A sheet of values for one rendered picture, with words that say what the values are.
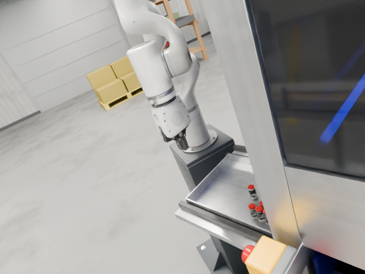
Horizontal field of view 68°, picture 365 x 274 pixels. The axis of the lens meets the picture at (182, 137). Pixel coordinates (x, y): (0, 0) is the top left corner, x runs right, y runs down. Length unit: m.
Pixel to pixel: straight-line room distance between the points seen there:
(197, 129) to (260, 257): 0.77
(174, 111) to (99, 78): 5.31
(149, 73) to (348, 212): 0.52
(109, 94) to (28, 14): 3.68
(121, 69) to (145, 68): 5.41
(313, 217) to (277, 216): 0.07
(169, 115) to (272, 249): 0.42
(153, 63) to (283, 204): 0.45
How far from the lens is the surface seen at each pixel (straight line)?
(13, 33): 8.63
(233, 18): 0.38
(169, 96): 0.75
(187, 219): 0.93
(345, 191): 0.45
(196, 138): 1.26
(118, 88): 5.75
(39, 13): 8.57
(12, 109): 8.96
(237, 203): 0.91
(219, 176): 1.03
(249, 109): 0.43
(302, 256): 0.61
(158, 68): 0.73
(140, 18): 0.79
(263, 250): 0.59
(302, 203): 0.51
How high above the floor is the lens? 1.50
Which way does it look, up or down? 26 degrees down
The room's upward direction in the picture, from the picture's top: 23 degrees counter-clockwise
